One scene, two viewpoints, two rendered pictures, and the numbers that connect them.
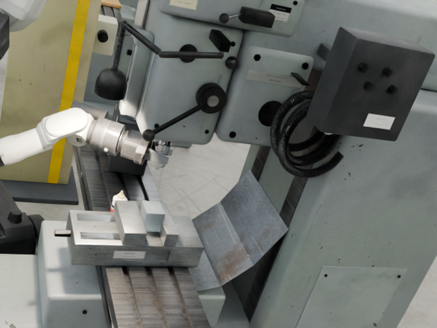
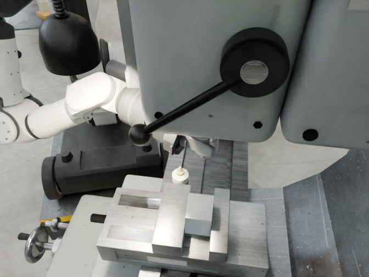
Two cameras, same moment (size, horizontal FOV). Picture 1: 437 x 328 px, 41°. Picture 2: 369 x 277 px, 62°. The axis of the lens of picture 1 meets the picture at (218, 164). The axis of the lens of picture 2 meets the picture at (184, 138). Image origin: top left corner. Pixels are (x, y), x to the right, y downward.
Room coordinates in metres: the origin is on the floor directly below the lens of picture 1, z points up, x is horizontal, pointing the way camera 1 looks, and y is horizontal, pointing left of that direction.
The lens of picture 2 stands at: (1.04, -0.04, 1.62)
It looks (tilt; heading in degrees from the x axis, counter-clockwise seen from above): 44 degrees down; 34
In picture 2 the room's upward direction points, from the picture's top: straight up
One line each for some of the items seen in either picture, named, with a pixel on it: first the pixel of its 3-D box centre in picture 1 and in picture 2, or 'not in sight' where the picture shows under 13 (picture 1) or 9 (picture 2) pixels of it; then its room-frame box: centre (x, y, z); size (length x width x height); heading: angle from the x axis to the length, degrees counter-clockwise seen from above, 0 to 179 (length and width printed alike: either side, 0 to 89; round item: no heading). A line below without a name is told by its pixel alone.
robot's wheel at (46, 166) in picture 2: not in sight; (54, 177); (1.43, 0.96, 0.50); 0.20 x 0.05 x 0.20; 45
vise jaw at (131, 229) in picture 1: (129, 222); (172, 216); (1.31, 0.18, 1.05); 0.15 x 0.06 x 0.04; 26
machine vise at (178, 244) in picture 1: (136, 232); (184, 227); (1.32, 0.16, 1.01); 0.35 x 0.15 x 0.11; 116
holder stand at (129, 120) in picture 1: (130, 132); not in sight; (1.81, 0.32, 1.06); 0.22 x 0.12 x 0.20; 19
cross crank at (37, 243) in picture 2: not in sight; (46, 245); (1.18, 0.61, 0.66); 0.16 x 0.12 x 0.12; 116
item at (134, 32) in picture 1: (143, 40); not in sight; (1.19, 0.23, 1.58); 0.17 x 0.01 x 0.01; 43
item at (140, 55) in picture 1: (136, 73); (134, 18); (1.35, 0.26, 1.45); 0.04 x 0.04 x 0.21; 26
